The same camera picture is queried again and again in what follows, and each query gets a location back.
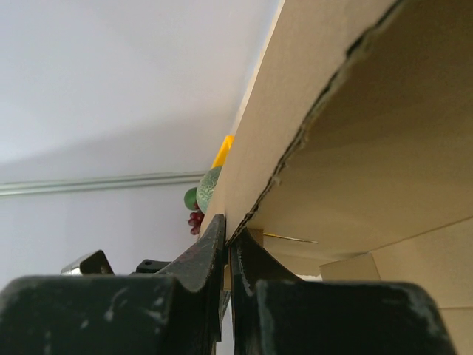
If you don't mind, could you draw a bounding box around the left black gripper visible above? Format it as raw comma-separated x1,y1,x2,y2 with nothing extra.
130,259,170,276

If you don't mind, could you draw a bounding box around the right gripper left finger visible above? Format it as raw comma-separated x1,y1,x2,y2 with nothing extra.
1,214,225,354

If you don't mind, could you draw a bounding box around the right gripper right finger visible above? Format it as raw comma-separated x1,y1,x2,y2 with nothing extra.
228,229,455,355

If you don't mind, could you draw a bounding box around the brown cardboard box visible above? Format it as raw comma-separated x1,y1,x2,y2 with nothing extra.
202,0,473,308

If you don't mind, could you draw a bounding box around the dark red grape bunch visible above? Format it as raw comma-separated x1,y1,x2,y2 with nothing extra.
188,209,204,235

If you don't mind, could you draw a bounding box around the green avocado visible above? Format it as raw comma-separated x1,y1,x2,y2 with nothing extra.
184,187,199,211

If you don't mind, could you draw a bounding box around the green melon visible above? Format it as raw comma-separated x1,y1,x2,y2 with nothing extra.
196,166,222,214

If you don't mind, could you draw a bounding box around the yellow plastic tray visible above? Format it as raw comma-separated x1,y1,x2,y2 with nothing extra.
211,135,234,169

